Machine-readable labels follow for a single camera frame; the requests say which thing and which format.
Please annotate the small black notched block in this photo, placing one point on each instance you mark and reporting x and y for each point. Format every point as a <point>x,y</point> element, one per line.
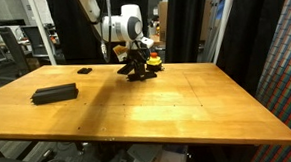
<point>85,70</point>

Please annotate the brown cardboard box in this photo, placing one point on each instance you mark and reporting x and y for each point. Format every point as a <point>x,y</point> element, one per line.
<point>163,20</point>

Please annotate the white box with orange print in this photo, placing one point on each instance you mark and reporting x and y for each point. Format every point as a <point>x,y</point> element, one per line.
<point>156,160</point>

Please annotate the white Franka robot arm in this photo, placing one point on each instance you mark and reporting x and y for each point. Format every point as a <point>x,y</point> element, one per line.
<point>122,23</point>

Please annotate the white door frame post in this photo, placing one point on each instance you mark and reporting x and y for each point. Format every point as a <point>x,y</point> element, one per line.
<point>225,20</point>

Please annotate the orange-green wrist camera bar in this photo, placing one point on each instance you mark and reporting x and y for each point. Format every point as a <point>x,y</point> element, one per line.
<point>120,53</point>

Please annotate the black curtain beside backdrop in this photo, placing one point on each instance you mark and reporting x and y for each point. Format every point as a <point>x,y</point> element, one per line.
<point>250,35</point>

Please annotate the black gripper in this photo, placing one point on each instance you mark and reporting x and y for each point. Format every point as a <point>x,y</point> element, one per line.
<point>139,52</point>

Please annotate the yellow emergency stop button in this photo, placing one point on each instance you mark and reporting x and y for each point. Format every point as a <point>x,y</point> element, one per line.
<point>154,61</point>

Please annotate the grey mesh office chair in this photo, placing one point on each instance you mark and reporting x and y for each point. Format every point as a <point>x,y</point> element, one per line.
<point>34,38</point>
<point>10,44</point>

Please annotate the black grooved rail piece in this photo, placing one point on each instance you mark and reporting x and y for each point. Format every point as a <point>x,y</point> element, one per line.
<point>54,95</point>
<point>54,89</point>
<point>54,98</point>
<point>124,69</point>
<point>151,74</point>

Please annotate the multicolour woven backdrop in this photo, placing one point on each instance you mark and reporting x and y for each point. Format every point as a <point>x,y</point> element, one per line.
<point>285,67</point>

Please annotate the wide black curtain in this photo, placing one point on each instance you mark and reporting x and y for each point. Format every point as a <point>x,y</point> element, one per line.
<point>66,28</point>

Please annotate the narrow black curtain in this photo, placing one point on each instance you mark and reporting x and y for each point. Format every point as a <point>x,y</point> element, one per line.
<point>186,25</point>

